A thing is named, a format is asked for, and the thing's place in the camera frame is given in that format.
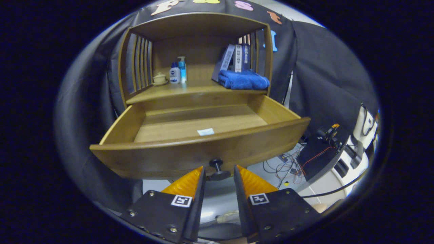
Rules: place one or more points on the cream lidded teacup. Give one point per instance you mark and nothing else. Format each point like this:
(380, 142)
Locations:
(159, 79)

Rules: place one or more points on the blue folded towel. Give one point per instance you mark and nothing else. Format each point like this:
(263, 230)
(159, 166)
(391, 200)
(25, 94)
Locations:
(244, 81)

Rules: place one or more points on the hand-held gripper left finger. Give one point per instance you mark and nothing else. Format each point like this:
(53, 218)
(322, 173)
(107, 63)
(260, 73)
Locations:
(198, 210)

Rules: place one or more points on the black backdrop cloth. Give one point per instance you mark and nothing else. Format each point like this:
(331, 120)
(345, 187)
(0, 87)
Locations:
(322, 67)

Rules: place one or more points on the orange and black clamp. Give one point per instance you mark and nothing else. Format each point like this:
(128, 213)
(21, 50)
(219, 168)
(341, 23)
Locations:
(330, 133)

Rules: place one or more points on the tripod stand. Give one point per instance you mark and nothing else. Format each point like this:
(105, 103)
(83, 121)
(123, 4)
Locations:
(287, 95)

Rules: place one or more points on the grey spine book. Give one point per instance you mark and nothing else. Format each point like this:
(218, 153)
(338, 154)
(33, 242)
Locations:
(225, 59)

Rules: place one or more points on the wooden drawer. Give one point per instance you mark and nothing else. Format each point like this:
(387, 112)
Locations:
(169, 159)

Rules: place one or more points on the wooden cabinet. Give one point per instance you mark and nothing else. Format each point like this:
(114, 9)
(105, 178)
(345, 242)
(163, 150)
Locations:
(203, 30)

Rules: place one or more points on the white and black device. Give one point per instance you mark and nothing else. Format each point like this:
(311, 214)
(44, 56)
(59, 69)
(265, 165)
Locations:
(359, 162)

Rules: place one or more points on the blue pump bottle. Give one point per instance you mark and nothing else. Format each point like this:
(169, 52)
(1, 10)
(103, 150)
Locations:
(183, 73)

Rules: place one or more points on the white lotion bottle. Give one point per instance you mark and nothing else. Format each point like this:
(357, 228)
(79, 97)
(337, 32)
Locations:
(174, 75)

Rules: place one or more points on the blue capped tube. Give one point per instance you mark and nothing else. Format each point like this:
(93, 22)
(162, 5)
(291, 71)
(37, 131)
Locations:
(205, 131)

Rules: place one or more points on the wooden countertop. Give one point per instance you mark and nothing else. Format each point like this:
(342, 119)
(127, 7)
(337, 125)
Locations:
(190, 89)

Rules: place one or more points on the white spine book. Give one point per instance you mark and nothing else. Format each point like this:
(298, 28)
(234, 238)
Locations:
(238, 57)

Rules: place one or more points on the black round table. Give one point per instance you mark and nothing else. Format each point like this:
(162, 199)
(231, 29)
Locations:
(318, 159)

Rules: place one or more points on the dark blue spine book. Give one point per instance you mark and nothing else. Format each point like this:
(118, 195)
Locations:
(245, 56)

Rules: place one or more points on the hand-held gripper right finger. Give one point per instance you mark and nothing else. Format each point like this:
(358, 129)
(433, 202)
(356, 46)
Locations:
(242, 210)

